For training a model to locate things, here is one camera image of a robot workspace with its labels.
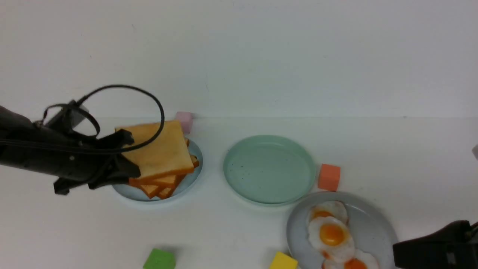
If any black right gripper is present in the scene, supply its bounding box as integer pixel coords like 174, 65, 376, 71
393, 220, 478, 269

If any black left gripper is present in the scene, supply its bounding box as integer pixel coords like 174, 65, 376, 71
35, 127, 141, 195

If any fried egg top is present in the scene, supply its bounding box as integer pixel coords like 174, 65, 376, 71
306, 201, 349, 225

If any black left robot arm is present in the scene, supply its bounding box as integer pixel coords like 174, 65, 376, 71
1, 101, 140, 195

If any light blue bread plate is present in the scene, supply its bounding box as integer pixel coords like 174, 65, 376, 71
109, 140, 204, 207

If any pink cube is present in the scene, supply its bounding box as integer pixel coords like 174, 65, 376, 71
175, 112, 193, 134

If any grey egg plate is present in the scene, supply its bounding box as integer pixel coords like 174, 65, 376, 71
286, 191, 398, 269

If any fried egg bottom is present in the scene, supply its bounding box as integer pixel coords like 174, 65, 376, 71
321, 249, 380, 269

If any green cube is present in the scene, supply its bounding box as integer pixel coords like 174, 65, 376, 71
142, 248, 176, 269

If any orange cube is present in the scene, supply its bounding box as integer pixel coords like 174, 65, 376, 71
317, 164, 341, 192

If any mint green plate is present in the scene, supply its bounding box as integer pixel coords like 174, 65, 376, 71
223, 135, 317, 207

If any yellow cube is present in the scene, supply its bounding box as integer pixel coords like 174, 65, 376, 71
269, 252, 298, 269

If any black left camera cable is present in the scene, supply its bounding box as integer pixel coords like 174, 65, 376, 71
0, 84, 165, 155

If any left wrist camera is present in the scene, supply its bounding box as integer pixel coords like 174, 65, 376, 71
44, 99, 89, 130

